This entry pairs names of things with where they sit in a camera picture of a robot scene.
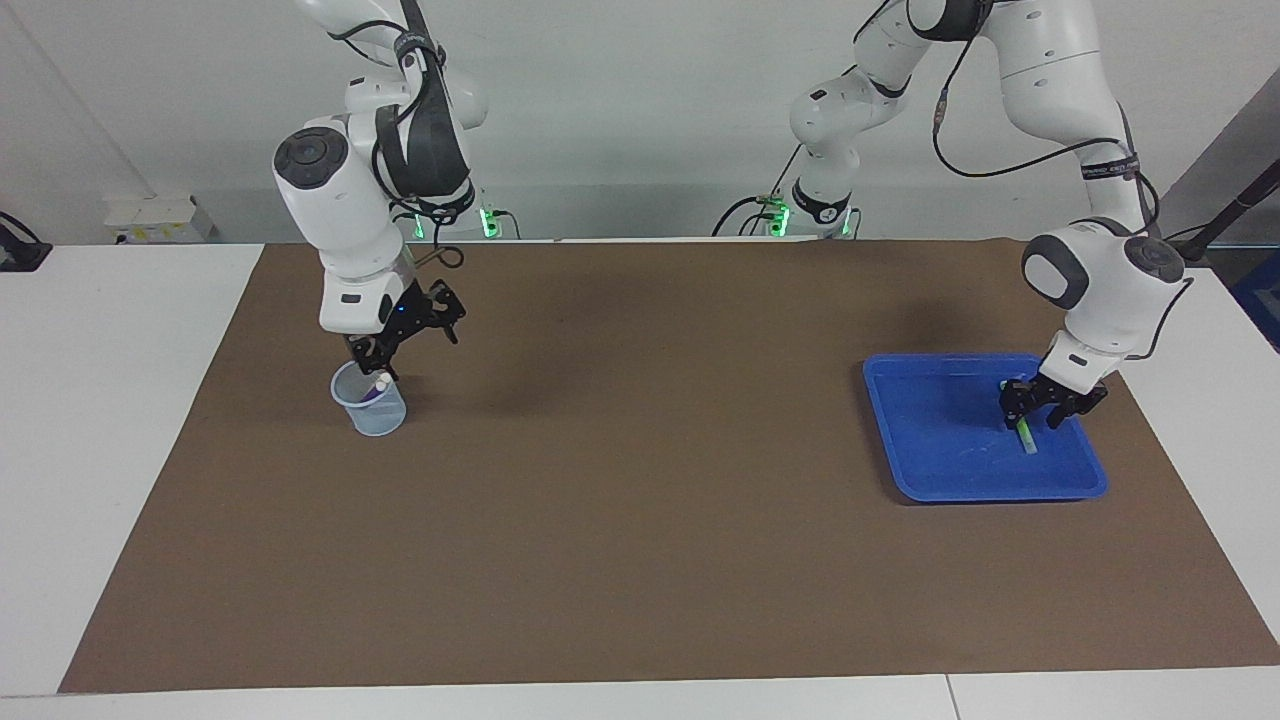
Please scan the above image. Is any green highlighter pen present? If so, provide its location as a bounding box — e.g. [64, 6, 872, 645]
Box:
[999, 380, 1038, 456]

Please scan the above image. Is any light blue mesh cup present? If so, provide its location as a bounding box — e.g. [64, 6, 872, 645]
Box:
[330, 357, 408, 438]

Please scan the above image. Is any blue plastic tray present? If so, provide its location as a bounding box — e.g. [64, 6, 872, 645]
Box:
[862, 353, 1109, 503]

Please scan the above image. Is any blue crate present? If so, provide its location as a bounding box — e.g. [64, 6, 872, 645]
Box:
[1228, 250, 1280, 353]

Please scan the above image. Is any black stand pole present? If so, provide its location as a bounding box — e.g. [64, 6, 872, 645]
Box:
[1165, 160, 1280, 266]

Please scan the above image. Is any white power socket box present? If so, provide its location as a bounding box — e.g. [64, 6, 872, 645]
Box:
[103, 195, 214, 244]

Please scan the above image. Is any brown table mat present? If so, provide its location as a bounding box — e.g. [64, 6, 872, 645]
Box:
[58, 238, 1280, 694]

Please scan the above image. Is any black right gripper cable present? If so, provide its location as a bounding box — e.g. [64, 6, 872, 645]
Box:
[325, 20, 468, 273]

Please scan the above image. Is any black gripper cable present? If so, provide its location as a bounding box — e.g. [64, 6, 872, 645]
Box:
[325, 20, 468, 273]
[930, 30, 1196, 361]

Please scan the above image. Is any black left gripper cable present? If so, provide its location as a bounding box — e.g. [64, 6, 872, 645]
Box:
[930, 30, 1196, 361]

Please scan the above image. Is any black left base cable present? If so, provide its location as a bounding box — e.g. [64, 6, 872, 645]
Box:
[712, 150, 804, 238]

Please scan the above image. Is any black clamp mount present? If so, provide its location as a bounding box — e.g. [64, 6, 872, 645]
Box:
[0, 212, 53, 273]

